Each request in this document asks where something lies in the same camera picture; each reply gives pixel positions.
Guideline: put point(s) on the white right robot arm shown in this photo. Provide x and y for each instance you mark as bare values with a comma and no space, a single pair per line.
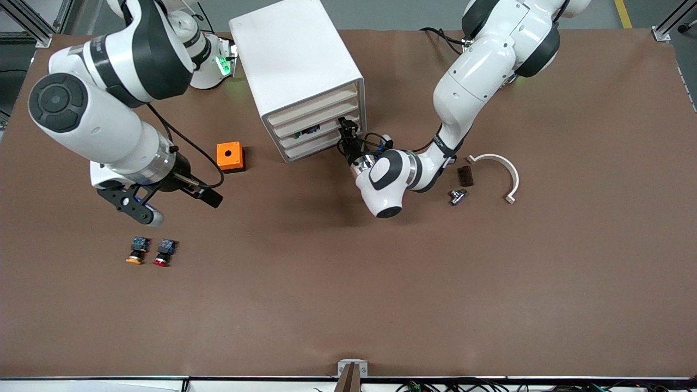
98,125

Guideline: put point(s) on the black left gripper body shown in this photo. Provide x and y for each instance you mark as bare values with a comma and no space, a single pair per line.
353,151

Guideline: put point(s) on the orange push button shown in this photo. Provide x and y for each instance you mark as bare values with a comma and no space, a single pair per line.
137,250

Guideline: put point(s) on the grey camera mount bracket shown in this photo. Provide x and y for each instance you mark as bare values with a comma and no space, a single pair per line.
352,370

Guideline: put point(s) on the white curved bracket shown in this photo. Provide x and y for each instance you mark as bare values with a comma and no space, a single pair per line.
509,171

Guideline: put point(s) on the silver metal fitting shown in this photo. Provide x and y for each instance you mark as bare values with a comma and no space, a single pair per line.
457,197

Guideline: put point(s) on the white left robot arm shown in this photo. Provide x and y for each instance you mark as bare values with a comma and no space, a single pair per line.
474,81

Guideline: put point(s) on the red push button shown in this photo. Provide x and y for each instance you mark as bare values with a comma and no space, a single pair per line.
164,251

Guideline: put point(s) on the white drawer cabinet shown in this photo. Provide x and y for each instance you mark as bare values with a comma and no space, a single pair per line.
294,54

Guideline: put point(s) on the orange button enclosure box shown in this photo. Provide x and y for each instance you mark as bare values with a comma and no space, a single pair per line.
222,158

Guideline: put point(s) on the aluminium frame profile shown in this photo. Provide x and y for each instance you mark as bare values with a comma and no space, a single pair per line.
38,32
662,34

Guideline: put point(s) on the white table edge rail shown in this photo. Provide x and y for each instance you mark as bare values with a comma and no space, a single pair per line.
81,385

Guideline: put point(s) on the brown terminal block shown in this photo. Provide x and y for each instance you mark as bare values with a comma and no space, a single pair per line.
465,176

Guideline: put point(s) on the green push button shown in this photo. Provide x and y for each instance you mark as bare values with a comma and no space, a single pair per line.
311,130

